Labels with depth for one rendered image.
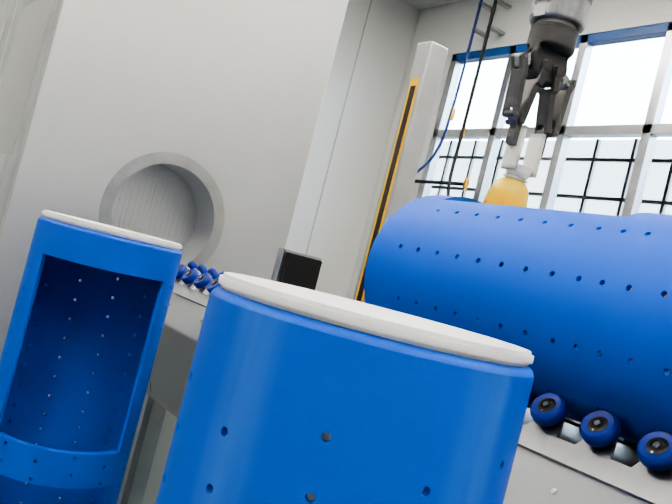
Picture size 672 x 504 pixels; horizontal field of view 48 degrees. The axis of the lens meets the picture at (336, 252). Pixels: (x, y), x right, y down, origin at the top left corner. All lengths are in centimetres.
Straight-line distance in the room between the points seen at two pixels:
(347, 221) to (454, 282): 525
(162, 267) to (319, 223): 471
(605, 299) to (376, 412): 43
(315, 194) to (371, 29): 144
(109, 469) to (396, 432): 108
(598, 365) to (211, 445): 49
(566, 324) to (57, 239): 93
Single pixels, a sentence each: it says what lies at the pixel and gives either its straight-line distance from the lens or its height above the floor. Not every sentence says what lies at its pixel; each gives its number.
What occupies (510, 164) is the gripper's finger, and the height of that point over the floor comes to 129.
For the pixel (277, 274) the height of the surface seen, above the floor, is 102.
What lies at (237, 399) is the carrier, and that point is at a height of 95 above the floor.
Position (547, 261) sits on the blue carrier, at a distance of 97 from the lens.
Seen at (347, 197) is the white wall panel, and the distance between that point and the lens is 628.
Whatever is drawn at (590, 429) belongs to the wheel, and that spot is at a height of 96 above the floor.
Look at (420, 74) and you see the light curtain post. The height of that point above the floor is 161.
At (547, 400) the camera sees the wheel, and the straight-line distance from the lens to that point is 98.
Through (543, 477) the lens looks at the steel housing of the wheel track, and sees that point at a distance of 95.
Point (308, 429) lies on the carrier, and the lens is 54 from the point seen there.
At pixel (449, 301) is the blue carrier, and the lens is 107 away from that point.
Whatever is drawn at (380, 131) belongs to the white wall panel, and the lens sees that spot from 646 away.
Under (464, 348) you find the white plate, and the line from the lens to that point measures 55.
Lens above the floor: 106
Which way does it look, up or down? 1 degrees up
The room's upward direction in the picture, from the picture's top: 14 degrees clockwise
